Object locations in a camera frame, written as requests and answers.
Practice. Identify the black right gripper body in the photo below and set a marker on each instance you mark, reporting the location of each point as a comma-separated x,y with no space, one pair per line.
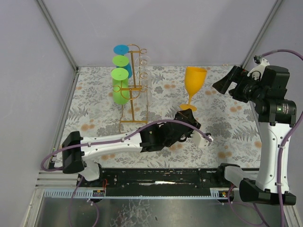
234,83

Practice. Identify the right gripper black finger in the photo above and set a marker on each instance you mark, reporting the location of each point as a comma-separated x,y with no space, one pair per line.
223,85
236,74

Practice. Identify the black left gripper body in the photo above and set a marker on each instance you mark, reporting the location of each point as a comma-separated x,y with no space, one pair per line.
189,120

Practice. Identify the orange plastic wine glass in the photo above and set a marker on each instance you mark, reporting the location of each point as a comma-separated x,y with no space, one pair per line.
194,80

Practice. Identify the green plastic wine glass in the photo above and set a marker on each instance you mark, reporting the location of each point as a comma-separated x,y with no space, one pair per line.
120,61
120,81

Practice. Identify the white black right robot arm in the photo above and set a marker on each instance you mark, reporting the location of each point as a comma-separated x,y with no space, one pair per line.
276,116

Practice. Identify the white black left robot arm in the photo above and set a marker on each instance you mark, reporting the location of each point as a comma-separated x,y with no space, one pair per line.
80,152

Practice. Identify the front clear wine glass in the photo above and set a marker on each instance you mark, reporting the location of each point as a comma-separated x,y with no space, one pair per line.
146,95

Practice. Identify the rear clear wine glass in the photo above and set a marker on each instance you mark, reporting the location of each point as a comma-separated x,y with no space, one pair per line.
142,62

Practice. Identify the blue plastic wine glass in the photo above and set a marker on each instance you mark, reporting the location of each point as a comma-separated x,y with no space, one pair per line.
123,50

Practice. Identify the floral patterned table mat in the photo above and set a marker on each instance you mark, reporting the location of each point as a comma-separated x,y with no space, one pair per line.
231,123

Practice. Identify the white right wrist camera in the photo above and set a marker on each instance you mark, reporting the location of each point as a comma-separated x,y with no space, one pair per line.
259,65

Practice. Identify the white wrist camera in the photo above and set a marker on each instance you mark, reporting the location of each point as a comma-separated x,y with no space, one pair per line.
200,141
259,65

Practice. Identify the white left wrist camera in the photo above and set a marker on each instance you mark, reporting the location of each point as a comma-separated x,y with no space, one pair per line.
200,141

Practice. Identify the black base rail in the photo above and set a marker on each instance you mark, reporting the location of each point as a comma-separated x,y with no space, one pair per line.
158,182

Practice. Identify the gold wire wine glass rack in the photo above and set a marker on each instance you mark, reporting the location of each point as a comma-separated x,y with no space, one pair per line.
134,88

